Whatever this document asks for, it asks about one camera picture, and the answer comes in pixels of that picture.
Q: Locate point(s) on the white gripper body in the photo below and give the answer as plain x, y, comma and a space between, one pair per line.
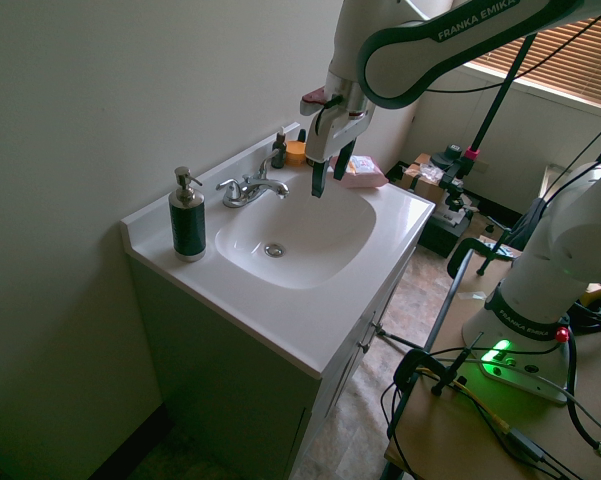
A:
330, 135

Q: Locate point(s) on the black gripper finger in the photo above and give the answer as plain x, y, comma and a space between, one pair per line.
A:
344, 160
318, 180

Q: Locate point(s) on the dark sanitizer pump bottle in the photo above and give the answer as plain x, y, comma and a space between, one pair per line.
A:
187, 225

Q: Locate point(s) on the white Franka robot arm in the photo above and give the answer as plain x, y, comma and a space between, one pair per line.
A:
535, 280

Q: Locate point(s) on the pink wipes pack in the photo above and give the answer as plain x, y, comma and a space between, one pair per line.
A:
367, 172

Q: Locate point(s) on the orange jar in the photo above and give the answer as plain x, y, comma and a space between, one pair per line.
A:
295, 152

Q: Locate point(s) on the dark dropper bottle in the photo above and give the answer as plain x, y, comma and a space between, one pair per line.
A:
279, 152

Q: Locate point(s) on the chrome sink faucet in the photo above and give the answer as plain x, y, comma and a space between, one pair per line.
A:
250, 190

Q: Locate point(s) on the chrome sink drain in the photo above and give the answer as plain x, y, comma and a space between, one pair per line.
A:
275, 250

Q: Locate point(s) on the cardboard box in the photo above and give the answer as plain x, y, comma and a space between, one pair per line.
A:
425, 185

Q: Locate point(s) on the black case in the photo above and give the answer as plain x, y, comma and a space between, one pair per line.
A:
442, 235

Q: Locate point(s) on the white sink vanity cabinet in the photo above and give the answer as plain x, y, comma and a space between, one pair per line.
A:
280, 310

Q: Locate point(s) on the black C-clamp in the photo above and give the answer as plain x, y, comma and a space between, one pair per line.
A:
467, 247

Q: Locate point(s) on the metal cabinet knob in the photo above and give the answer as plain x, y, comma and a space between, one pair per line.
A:
378, 328
365, 346

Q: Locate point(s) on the dark grey cloth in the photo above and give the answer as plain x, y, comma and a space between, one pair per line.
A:
527, 225

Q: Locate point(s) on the brown window blinds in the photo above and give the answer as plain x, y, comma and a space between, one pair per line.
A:
565, 65

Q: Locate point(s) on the red stop button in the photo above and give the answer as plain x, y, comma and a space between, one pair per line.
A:
561, 334

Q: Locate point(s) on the wooden robot table board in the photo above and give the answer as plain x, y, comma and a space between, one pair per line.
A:
455, 425

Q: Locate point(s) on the red wrist camera mount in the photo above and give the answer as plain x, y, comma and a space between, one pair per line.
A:
312, 100

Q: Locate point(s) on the black camera stand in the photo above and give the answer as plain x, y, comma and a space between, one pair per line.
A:
500, 100

